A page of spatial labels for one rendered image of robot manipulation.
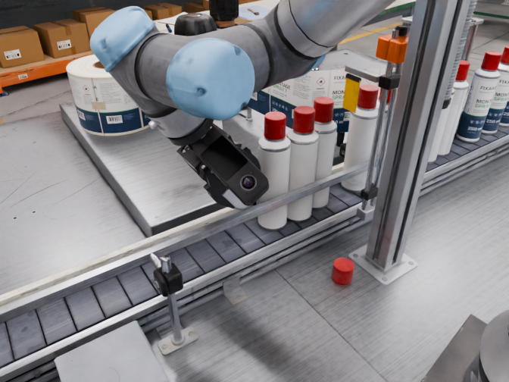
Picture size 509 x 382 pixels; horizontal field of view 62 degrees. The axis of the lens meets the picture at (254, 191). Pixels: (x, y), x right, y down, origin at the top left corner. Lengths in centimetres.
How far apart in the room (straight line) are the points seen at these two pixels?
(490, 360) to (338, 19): 31
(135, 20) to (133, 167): 50
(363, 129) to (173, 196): 38
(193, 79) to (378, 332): 46
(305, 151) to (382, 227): 18
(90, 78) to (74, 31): 339
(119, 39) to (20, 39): 382
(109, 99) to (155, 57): 61
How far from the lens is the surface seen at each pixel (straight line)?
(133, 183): 89
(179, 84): 42
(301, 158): 68
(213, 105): 41
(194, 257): 69
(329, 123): 72
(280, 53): 49
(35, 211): 97
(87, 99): 108
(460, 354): 61
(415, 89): 62
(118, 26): 50
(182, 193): 84
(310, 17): 45
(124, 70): 50
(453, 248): 86
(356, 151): 81
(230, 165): 56
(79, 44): 447
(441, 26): 57
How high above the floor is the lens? 135
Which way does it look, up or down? 34 degrees down
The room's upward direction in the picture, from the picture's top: straight up
